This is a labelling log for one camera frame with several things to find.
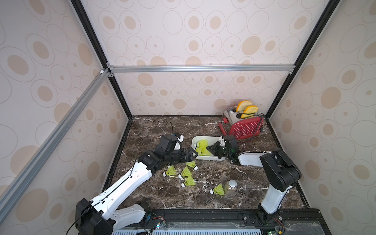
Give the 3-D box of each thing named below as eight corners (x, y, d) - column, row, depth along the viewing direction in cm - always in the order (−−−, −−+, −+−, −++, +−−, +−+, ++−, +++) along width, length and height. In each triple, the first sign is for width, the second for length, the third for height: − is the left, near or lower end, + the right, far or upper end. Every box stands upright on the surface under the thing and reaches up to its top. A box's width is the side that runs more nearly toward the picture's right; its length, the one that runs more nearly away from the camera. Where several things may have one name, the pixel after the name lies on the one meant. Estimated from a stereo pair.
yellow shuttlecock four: (183, 190, 85) (183, 188, 82) (180, 182, 88) (179, 180, 85) (195, 184, 87) (195, 182, 84) (191, 177, 90) (191, 175, 87)
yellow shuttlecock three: (167, 181, 88) (166, 178, 85) (162, 175, 91) (161, 172, 87) (177, 173, 92) (177, 170, 88) (172, 167, 94) (171, 163, 91)
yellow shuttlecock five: (178, 177, 89) (177, 174, 86) (187, 168, 93) (186, 165, 89) (183, 182, 87) (182, 179, 84) (192, 173, 91) (192, 170, 87)
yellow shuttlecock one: (210, 195, 83) (210, 193, 79) (209, 186, 86) (210, 183, 83) (222, 195, 83) (224, 193, 79) (221, 186, 86) (222, 183, 83)
